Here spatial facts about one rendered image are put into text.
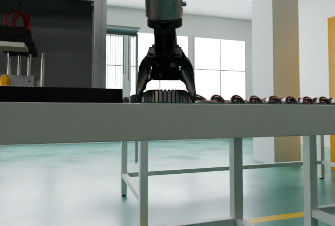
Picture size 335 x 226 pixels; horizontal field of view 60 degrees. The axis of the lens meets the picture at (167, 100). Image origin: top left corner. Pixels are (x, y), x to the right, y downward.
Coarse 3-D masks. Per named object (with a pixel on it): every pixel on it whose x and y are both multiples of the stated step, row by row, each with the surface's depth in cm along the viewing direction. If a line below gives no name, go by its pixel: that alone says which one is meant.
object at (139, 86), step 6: (144, 72) 65; (150, 72) 64; (144, 78) 65; (150, 78) 66; (138, 84) 67; (144, 84) 67; (138, 90) 65; (144, 90) 68; (138, 96) 68; (138, 102) 69
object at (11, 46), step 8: (0, 32) 61; (8, 32) 62; (16, 32) 62; (24, 32) 63; (0, 40) 61; (8, 40) 62; (16, 40) 62; (24, 40) 62; (8, 48) 61; (16, 48) 61; (24, 48) 61; (32, 48) 68; (8, 56) 70; (32, 56) 76; (8, 64) 70; (8, 72) 70
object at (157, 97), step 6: (150, 90) 66; (156, 90) 65; (162, 90) 65; (168, 90) 65; (174, 90) 65; (180, 90) 66; (144, 96) 67; (150, 96) 65; (156, 96) 64; (162, 96) 64; (168, 96) 64; (174, 96) 64; (180, 96) 65; (186, 96) 67; (156, 102) 64; (162, 102) 64; (168, 102) 64; (174, 102) 64; (180, 102) 65; (186, 102) 67
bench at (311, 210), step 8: (304, 136) 164; (312, 136) 161; (304, 144) 164; (312, 144) 161; (304, 152) 164; (312, 152) 161; (304, 160) 164; (312, 160) 160; (304, 168) 164; (312, 168) 160; (304, 176) 164; (312, 176) 160; (304, 184) 163; (312, 184) 160; (304, 192) 163; (312, 192) 160; (304, 200) 163; (312, 200) 159; (304, 208) 163; (312, 208) 159; (320, 208) 161; (328, 208) 163; (304, 216) 163; (312, 216) 158; (320, 216) 153; (328, 216) 149; (304, 224) 163; (312, 224) 159; (328, 224) 148
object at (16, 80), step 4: (0, 76) 68; (8, 76) 68; (12, 76) 68; (16, 76) 69; (20, 76) 69; (24, 76) 69; (28, 76) 69; (32, 76) 70; (12, 80) 68; (16, 80) 69; (20, 80) 69; (24, 80) 69; (28, 80) 69; (32, 80) 70; (36, 80) 74; (12, 84) 68; (16, 84) 69; (20, 84) 69; (24, 84) 69; (28, 84) 69; (32, 84) 70
